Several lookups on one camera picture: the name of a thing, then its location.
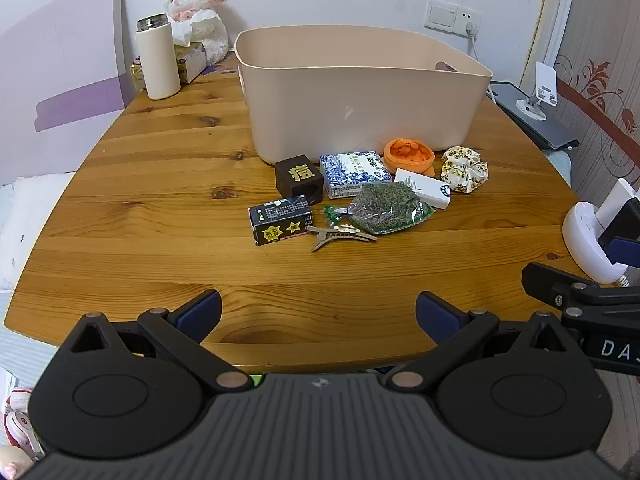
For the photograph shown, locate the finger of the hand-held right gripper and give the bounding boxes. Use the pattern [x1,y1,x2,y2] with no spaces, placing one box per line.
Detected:
[598,200,640,267]
[521,261,640,311]

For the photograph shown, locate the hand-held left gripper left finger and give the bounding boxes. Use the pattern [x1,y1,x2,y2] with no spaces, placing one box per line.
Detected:
[60,290,254,394]

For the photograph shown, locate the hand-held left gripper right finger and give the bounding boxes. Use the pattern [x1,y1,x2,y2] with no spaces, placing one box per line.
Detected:
[385,291,581,392]

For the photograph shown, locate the white round base device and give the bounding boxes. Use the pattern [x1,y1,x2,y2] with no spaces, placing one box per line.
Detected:
[562,202,628,285]

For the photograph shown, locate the white cylinder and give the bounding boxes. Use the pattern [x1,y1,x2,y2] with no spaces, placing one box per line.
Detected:
[597,178,636,233]

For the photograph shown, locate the clear bag of green tea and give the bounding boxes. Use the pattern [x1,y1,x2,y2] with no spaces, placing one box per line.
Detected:
[347,181,436,235]

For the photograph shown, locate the black yellow carton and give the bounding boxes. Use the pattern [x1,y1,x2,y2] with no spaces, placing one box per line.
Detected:
[249,195,316,247]

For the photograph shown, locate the metal hair clip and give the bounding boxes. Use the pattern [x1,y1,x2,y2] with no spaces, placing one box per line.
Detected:
[306,224,378,253]

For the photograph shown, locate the small white box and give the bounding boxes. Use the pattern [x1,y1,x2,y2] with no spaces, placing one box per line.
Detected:
[394,168,452,209]

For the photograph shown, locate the green candy wrapper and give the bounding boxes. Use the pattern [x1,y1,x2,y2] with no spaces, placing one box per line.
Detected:
[320,204,357,228]

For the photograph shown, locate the floral cream scrunchie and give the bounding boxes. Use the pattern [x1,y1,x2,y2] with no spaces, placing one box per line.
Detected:
[441,146,489,194]

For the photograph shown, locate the grey laptop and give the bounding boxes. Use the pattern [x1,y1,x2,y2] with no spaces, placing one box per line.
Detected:
[487,81,581,151]

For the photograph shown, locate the blue white patterned box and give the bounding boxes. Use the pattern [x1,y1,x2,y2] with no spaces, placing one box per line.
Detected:
[320,150,393,199]

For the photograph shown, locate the dark wooden cube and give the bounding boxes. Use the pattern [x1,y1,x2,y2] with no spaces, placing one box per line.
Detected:
[274,157,324,207]

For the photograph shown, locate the white phone stand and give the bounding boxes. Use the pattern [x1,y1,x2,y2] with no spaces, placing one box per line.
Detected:
[515,61,560,121]

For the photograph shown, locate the red white headphones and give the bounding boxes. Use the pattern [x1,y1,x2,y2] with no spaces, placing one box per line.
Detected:
[0,385,45,461]

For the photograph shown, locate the beige plastic storage basket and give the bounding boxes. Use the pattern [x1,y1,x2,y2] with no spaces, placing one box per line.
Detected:
[234,25,495,165]

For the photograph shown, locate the white door trim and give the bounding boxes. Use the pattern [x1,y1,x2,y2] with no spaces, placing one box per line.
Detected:
[525,0,583,92]

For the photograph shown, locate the tissue box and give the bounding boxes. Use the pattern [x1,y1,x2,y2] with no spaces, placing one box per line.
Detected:
[171,12,222,84]

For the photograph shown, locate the white thermos bottle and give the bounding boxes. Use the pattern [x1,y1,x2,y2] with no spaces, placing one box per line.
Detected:
[136,14,182,101]

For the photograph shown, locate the white plush sheep toy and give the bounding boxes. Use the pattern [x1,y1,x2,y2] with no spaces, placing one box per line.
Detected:
[166,0,233,66]

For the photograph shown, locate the white power plug cable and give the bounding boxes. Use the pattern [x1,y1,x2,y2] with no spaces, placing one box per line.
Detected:
[465,21,497,103]

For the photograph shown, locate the white wall socket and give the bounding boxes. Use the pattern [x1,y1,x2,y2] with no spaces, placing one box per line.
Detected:
[456,6,482,37]

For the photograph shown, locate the white wall switch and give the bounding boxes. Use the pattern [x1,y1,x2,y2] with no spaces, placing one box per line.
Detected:
[425,0,459,34]

